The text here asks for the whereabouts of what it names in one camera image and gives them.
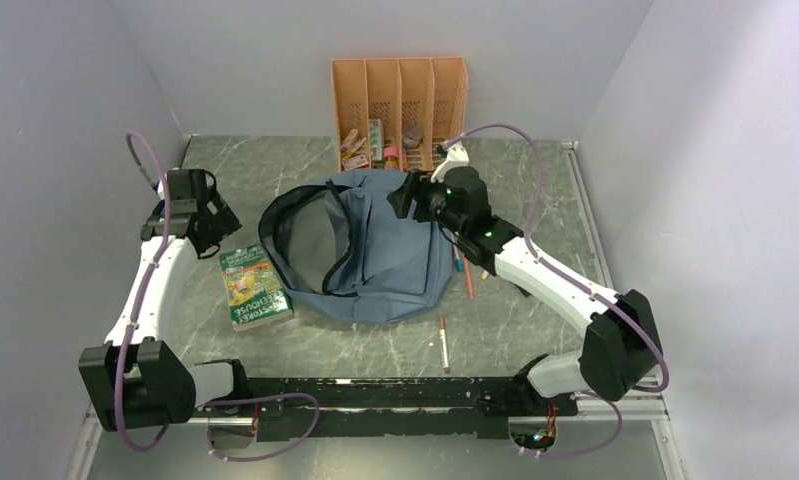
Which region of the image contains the blue student backpack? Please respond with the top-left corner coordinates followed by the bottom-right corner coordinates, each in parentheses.
top-left (257, 169), bottom-right (454, 324)

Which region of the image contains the green Treehouse book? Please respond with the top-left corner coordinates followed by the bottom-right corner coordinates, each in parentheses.
top-left (219, 244), bottom-right (294, 332)

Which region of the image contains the orange pencil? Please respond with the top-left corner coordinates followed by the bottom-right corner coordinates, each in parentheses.
top-left (461, 254), bottom-right (475, 300)

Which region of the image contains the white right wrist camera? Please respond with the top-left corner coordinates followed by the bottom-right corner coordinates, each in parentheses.
top-left (430, 142), bottom-right (469, 183)

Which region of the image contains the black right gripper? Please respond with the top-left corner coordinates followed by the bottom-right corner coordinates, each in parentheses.
top-left (385, 169), bottom-right (465, 237)

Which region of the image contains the aluminium frame rail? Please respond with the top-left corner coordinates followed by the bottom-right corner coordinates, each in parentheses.
top-left (84, 377), bottom-right (669, 425)

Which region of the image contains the brown round tape roll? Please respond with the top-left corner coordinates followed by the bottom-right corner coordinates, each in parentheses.
top-left (402, 123), bottom-right (424, 150)

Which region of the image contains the blue white pen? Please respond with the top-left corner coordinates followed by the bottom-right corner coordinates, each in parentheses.
top-left (452, 244), bottom-right (464, 272)

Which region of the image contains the brown white marker pen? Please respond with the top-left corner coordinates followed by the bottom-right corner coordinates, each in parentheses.
top-left (438, 316), bottom-right (451, 373)

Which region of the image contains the white green card box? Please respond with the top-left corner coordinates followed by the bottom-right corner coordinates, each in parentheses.
top-left (368, 118), bottom-right (384, 164)

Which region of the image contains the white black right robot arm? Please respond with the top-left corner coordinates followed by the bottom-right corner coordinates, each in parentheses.
top-left (387, 166), bottom-right (666, 414)

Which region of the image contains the orange plastic file organizer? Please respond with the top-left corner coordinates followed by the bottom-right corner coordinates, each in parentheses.
top-left (331, 57), bottom-right (469, 171)

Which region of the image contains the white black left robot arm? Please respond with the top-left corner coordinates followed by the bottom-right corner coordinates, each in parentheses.
top-left (78, 169), bottom-right (252, 432)

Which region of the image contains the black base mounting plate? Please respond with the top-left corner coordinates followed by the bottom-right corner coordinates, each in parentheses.
top-left (185, 376), bottom-right (579, 443)

